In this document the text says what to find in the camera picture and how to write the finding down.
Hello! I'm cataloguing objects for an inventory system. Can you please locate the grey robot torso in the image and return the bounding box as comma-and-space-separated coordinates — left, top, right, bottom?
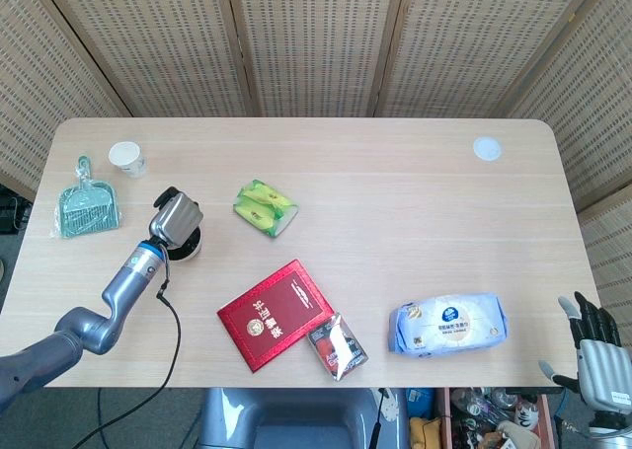
199, 387, 411, 449

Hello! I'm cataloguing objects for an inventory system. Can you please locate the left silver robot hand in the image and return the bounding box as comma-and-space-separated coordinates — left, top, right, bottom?
149, 186, 204, 247

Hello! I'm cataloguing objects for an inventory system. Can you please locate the blue wet wipes pack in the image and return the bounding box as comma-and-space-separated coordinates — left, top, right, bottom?
387, 291, 510, 359

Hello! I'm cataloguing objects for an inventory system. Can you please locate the blue box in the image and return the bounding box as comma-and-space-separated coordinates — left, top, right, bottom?
405, 387, 436, 418

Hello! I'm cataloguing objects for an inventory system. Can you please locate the yellow cloth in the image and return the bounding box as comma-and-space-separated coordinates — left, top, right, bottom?
409, 416, 440, 449

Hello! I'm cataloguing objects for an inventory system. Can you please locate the woven wooden screen panel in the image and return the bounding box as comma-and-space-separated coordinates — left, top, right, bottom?
225, 0, 409, 119
37, 0, 261, 119
503, 0, 632, 213
372, 0, 596, 119
0, 0, 132, 208
577, 196, 632, 317

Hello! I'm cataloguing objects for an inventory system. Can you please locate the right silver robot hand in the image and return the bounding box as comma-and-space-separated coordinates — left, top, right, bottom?
537, 290, 632, 414

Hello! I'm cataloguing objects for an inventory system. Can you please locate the white bowl of dark liquid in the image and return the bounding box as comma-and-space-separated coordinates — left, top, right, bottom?
165, 227, 203, 262

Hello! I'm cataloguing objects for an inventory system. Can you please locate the teal dustpan and brush set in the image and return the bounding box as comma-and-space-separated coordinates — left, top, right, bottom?
51, 156, 125, 241

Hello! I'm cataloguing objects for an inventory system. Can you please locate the black cable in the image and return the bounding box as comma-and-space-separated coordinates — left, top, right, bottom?
91, 244, 183, 449

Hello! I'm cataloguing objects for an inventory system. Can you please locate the black power strip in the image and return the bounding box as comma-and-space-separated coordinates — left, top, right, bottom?
0, 185, 34, 236

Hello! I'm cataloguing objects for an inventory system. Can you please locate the white round grommet cover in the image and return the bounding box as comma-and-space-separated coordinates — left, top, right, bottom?
472, 136, 505, 163

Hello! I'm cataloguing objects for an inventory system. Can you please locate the red certificate book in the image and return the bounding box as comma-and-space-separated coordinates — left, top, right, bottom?
216, 259, 337, 374

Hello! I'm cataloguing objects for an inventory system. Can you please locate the green snack packet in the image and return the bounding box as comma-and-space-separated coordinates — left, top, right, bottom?
233, 178, 300, 241

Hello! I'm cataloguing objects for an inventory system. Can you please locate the clear coffee capsule box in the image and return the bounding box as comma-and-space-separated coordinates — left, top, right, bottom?
305, 313, 369, 384

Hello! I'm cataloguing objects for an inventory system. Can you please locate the wooden crate of clutter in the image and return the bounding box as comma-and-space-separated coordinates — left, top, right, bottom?
436, 387, 562, 449

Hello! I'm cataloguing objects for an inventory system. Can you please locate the white printed paper cup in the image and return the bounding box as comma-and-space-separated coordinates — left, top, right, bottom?
108, 141, 147, 180

